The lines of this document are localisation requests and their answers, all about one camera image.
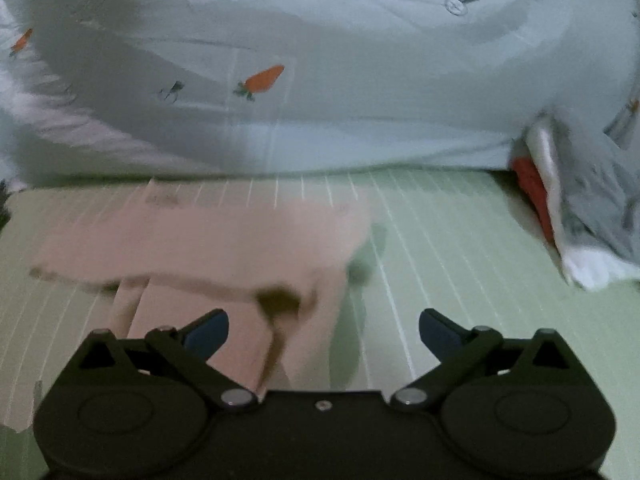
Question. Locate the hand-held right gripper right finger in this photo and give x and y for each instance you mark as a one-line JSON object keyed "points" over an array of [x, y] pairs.
{"points": [[436, 334]]}

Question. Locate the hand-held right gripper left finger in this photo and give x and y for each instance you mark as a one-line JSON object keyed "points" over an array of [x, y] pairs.
{"points": [[210, 334]]}

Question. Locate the beige pants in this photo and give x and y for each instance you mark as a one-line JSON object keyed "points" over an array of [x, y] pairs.
{"points": [[200, 240]]}

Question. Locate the green grid bedsheet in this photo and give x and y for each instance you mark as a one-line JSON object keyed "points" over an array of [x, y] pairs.
{"points": [[450, 240]]}

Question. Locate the red cloth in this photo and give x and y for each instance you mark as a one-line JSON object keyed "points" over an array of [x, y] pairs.
{"points": [[532, 185]]}

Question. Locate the grey and white garment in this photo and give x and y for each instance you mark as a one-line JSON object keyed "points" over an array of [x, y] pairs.
{"points": [[590, 195]]}

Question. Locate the carrot print quilt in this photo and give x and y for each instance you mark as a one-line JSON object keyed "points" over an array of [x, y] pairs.
{"points": [[350, 60]]}

